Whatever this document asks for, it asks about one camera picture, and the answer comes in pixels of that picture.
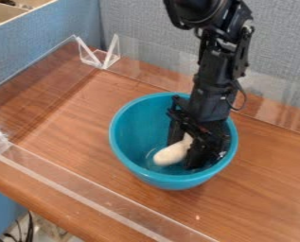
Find clear acrylic corner bracket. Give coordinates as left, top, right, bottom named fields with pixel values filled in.
left=75, top=35, right=121, bottom=70

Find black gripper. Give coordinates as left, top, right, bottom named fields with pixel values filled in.
left=168, top=85, right=233, bottom=170

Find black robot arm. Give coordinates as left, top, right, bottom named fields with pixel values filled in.
left=164, top=0, right=255, bottom=169

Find black cables below table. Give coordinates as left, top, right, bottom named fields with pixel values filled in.
left=0, top=211, right=35, bottom=242

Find clear acrylic back barrier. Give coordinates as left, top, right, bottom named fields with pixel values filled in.
left=107, top=35, right=300, bottom=133

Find wooden shelf box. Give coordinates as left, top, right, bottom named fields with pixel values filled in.
left=0, top=0, right=58, bottom=25

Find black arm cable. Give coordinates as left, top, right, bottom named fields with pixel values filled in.
left=227, top=78, right=248, bottom=112

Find clear acrylic barrier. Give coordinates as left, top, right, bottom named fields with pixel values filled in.
left=0, top=131, right=219, bottom=242
left=107, top=35, right=300, bottom=133
left=0, top=36, right=93, bottom=140

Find clear acrylic front barrier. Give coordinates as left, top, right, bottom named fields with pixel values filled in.
left=0, top=131, right=219, bottom=242

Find white brown toy mushroom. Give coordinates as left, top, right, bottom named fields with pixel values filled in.
left=153, top=133, right=193, bottom=166

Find clear acrylic left barrier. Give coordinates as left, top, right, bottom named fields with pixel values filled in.
left=0, top=36, right=93, bottom=140

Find blue plastic bowl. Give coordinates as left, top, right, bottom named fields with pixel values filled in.
left=109, top=93, right=239, bottom=190

